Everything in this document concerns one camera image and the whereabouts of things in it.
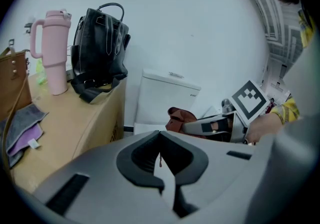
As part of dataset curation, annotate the pink tumbler with handle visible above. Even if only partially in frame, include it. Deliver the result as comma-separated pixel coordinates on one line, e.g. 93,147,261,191
29,9,73,96

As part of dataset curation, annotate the white toilet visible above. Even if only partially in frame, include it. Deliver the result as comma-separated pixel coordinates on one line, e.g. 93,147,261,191
133,68,224,137

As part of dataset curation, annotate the black leather backpack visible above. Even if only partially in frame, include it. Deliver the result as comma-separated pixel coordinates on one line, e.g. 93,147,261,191
69,2,132,104

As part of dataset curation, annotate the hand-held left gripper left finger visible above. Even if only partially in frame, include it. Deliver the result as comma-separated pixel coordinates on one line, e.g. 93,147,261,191
32,130,181,224

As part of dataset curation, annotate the reddish-brown cloth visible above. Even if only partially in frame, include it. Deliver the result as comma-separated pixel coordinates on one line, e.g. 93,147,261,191
165,106,199,134

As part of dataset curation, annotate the metal wall bracket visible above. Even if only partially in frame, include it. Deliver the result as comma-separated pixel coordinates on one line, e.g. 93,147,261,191
24,15,36,35

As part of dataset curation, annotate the green plastic bag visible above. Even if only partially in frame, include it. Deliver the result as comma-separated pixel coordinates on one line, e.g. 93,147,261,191
35,58,49,86

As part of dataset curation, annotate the purple cloth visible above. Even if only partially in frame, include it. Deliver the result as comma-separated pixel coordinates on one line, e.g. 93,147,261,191
6,124,44,158

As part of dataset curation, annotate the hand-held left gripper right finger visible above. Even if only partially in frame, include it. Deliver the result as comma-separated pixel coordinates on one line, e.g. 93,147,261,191
159,130,256,219

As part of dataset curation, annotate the person's yellow patterned shirt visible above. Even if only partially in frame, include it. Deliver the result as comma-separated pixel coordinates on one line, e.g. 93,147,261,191
297,7,316,49

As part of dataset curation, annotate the large cardboard box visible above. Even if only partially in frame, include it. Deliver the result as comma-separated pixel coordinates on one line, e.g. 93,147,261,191
9,73,127,194

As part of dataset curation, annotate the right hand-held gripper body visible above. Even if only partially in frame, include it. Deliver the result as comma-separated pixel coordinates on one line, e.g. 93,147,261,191
220,80,272,144

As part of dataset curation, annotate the grey towel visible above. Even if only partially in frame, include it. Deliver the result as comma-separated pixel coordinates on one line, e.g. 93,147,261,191
0,103,50,169

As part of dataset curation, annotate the person's right hand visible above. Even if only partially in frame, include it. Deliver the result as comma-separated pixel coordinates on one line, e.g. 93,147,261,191
245,112,284,144

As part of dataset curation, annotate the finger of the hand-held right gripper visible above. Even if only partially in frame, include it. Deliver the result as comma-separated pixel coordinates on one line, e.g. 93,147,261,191
184,113,236,139

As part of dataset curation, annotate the brown leather tote bag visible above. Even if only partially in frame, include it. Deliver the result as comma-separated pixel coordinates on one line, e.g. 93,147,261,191
0,39,34,176

